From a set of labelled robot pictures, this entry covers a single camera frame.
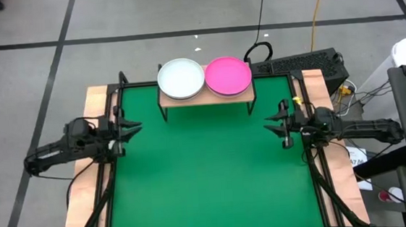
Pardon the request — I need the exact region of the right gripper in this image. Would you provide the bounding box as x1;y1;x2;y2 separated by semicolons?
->
261;97;318;151

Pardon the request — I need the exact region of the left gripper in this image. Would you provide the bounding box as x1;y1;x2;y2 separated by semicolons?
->
95;103;145;159

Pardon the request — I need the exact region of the white round plate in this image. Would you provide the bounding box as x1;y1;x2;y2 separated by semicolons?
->
156;56;207;100
158;80;206;103

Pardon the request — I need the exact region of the pink round plate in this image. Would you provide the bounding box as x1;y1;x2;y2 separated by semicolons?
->
203;54;253;97
206;80;254;100

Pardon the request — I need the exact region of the wooden shelf with black legs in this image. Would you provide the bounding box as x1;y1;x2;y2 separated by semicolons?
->
153;56;259;124

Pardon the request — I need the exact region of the black computer tower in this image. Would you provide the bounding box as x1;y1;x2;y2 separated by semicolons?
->
250;46;352;102

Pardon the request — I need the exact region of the yellow plug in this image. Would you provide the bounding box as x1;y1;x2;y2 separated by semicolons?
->
337;85;354;97

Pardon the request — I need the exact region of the green table mat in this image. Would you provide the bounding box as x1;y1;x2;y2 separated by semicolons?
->
96;72;325;227

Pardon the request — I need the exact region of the white paper sheet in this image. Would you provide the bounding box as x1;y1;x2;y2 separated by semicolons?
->
346;145;374;193

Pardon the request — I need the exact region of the black bar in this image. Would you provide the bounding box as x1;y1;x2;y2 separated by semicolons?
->
350;145;406;181

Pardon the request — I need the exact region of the red white cup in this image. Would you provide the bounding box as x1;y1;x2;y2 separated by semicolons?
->
376;186;405;205

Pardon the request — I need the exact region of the black table frame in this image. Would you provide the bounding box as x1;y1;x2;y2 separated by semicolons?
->
49;52;371;227

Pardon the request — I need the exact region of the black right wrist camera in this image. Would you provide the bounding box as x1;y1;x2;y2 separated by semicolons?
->
313;105;341;129

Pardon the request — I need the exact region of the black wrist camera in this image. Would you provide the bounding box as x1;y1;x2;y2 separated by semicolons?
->
313;105;341;129
64;116;96;142

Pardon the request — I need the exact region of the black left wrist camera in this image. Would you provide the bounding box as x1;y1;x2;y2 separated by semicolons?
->
64;116;96;142

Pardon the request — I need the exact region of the black cable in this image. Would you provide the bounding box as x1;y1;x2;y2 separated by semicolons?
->
238;0;275;63

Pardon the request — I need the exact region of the yellow cable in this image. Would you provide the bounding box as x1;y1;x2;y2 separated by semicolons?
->
306;0;335;52

